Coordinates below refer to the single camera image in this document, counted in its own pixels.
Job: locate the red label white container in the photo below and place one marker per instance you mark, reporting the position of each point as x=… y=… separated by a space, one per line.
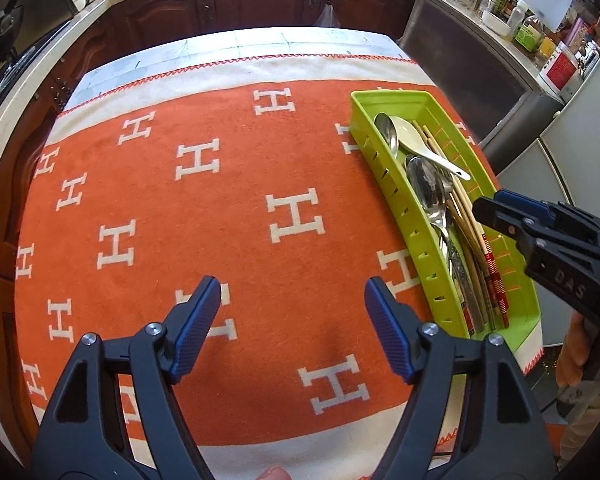
x=560 y=67

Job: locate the large metal spoon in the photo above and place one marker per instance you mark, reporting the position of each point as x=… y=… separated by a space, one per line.
x=425 y=180

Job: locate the stainless steel appliance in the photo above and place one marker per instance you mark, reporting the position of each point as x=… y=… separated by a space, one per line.
x=460 y=50

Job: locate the white refrigerator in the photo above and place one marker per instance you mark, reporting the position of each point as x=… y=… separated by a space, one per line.
x=570 y=160

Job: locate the person's right hand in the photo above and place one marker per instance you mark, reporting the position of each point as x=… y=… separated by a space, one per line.
x=570 y=360

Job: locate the green box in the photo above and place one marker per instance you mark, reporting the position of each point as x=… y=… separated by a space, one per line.
x=527 y=38

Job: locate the black gas stove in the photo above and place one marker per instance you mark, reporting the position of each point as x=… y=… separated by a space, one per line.
x=35 y=30

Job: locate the cream kitchen countertop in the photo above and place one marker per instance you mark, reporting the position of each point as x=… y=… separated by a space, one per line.
x=50 y=45

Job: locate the pale plastic table cover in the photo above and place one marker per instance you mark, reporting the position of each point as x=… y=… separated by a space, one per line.
x=230 y=45

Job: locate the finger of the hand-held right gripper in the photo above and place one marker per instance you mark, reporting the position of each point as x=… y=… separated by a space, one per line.
x=500 y=217
x=527 y=206

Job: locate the yellow jar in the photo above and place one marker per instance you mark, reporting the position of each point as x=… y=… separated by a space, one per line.
x=547 y=48

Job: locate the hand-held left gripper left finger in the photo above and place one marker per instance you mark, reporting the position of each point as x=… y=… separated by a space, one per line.
x=197 y=325

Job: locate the white plastic bag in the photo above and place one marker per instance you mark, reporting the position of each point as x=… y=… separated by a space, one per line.
x=327 y=15

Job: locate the white ceramic spoon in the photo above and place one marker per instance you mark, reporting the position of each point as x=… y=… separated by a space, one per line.
x=410 y=135

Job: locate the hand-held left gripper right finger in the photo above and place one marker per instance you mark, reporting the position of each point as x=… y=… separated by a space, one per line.
x=390 y=330

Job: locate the orange printed blanket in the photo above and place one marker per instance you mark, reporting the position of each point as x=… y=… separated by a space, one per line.
x=230 y=170

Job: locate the pink patterned box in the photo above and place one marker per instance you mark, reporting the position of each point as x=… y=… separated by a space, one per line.
x=575 y=30

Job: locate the person's left hand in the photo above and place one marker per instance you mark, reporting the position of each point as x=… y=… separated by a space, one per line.
x=275 y=474

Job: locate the green plastic utensil tray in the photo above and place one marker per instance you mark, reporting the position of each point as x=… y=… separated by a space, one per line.
x=410 y=230

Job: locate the small metal spoon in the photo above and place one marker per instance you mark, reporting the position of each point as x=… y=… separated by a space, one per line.
x=386 y=132

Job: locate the white bowl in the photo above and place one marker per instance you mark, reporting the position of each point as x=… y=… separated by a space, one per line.
x=495 y=22

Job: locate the dark wooden kitchen cabinets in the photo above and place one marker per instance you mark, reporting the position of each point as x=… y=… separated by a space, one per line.
x=260 y=5

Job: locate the clear plastic bottle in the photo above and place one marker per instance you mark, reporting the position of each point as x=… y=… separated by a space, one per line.
x=517 y=12

